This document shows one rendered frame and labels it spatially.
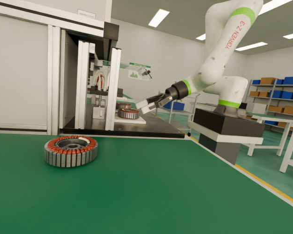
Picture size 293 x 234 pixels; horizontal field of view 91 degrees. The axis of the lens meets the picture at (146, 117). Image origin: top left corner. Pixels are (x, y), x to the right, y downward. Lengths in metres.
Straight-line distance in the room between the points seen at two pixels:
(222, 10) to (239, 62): 7.97
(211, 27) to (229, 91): 0.40
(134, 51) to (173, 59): 1.73
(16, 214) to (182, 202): 0.24
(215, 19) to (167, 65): 5.65
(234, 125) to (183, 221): 0.73
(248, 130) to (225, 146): 0.16
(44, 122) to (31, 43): 0.23
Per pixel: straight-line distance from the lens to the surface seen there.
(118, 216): 0.25
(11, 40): 0.57
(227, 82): 1.03
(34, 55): 0.55
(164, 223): 0.26
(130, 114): 0.69
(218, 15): 1.06
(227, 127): 0.91
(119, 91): 0.69
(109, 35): 0.52
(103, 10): 0.69
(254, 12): 0.98
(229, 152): 1.07
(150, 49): 6.47
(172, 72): 6.72
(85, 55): 0.52
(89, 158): 0.36
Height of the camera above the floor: 0.93
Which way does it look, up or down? 11 degrees down
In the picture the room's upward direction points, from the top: 8 degrees clockwise
